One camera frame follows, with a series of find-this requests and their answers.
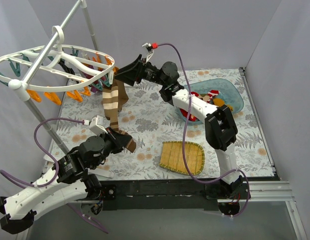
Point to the purple striped sock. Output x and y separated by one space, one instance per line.
96 86

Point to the blue transparent plastic basin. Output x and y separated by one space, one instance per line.
227 91

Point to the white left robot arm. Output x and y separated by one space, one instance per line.
68 180

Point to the red white striped sock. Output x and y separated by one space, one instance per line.
212 94

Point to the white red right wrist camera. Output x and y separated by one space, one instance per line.
150 48

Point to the woven bamboo tray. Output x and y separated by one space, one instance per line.
172 157

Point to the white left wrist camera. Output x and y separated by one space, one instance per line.
96 125

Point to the mustard yellow sock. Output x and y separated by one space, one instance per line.
220 102

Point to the white drying rack stand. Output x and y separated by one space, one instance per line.
46 57

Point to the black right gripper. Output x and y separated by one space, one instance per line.
140 69

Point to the brown cream striped sock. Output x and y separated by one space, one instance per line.
110 105

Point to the red white patterned sock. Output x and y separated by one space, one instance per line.
191 118

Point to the white round clip hanger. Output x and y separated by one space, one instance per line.
13 70

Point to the floral patterned table mat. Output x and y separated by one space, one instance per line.
151 121

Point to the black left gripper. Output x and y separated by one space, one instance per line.
117 139

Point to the black white striped sock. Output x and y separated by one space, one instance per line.
66 69

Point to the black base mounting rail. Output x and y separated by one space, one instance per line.
165 194

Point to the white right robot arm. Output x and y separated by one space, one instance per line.
220 127

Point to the brown olive sock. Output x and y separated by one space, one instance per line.
205 97

